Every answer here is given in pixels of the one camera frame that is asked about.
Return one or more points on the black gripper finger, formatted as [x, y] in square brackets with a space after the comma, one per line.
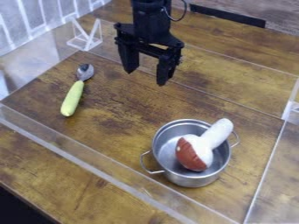
[164, 69]
[128, 54]

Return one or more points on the silver pot with handles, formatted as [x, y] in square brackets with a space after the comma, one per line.
[159, 160]

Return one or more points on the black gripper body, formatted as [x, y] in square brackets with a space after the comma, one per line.
[153, 44]

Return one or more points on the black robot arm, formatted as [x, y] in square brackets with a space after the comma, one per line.
[152, 14]

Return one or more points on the red plush mushroom toy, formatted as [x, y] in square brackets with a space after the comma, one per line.
[193, 149]

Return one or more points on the spoon with yellow-green handle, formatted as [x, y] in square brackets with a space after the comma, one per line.
[72, 97]

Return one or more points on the black bar at table back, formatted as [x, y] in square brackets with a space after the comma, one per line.
[247, 20]

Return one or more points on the clear acrylic front barrier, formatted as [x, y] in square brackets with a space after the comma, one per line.
[183, 208]

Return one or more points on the clear acrylic triangular bracket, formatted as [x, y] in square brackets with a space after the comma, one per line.
[84, 41]

